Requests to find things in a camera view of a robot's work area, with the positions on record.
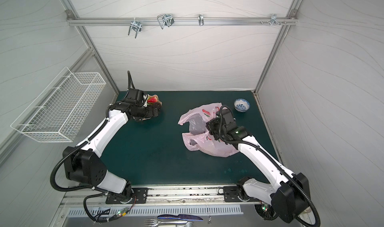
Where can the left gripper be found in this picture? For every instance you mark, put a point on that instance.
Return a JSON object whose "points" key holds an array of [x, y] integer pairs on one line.
{"points": [[150, 113]]}

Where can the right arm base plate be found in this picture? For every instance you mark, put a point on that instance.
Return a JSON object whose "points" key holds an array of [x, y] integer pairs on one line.
{"points": [[234, 194]]}

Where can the blue white ceramic bowl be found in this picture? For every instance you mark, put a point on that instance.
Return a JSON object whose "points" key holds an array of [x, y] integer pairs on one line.
{"points": [[242, 105]]}

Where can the silver fork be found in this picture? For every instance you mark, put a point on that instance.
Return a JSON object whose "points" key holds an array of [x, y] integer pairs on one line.
{"points": [[171, 223]]}

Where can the pink wavy fruit plate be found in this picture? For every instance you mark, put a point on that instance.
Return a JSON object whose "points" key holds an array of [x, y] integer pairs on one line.
{"points": [[145, 106]]}

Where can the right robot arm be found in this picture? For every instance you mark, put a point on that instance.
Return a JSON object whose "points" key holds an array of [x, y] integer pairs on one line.
{"points": [[287, 194]]}

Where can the pink printed plastic bag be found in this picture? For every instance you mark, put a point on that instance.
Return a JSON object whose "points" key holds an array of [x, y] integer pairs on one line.
{"points": [[198, 138]]}

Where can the aluminium cross rail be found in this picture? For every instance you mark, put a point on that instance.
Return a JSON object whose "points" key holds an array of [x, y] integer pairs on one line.
{"points": [[179, 21]]}

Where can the metal hook clamp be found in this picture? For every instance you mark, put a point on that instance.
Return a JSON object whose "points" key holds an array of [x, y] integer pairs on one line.
{"points": [[135, 27], [201, 19], [274, 20], [165, 20]]}

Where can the white wire basket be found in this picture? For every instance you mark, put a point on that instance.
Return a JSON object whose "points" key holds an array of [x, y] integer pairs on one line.
{"points": [[57, 114]]}

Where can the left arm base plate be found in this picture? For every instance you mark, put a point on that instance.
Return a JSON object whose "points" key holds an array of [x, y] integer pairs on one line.
{"points": [[128, 197]]}

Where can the dark blue knife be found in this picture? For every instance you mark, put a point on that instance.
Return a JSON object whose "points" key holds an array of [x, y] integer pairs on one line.
{"points": [[183, 217]]}

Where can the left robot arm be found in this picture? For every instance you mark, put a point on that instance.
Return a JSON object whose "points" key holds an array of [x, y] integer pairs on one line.
{"points": [[83, 163]]}

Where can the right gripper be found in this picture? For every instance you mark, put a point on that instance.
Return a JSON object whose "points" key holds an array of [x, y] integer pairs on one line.
{"points": [[212, 128]]}

